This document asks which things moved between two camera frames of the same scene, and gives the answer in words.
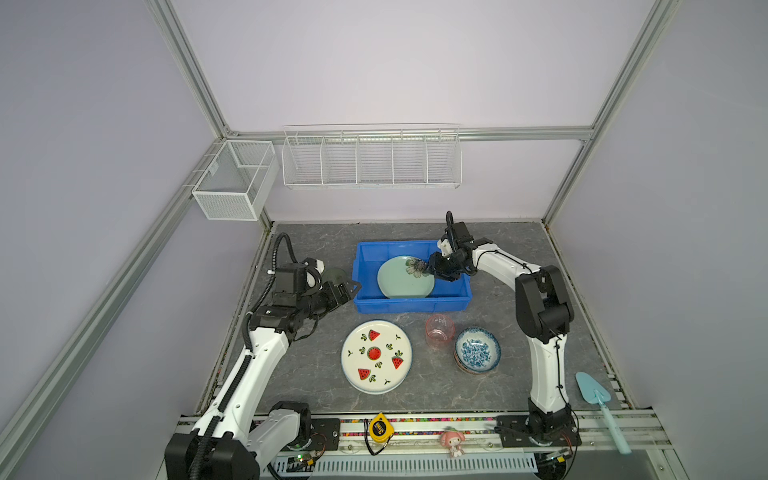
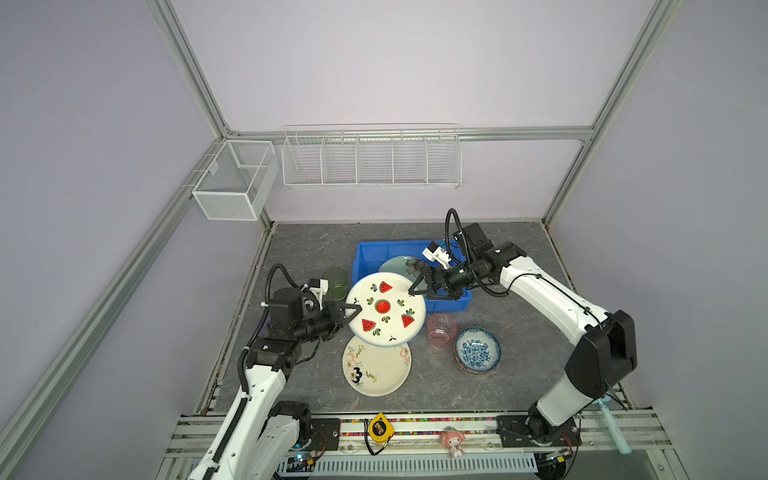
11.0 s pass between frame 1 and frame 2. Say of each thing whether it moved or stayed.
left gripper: moved
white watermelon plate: moved
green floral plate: stayed
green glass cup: stayed
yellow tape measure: stayed
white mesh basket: stayed
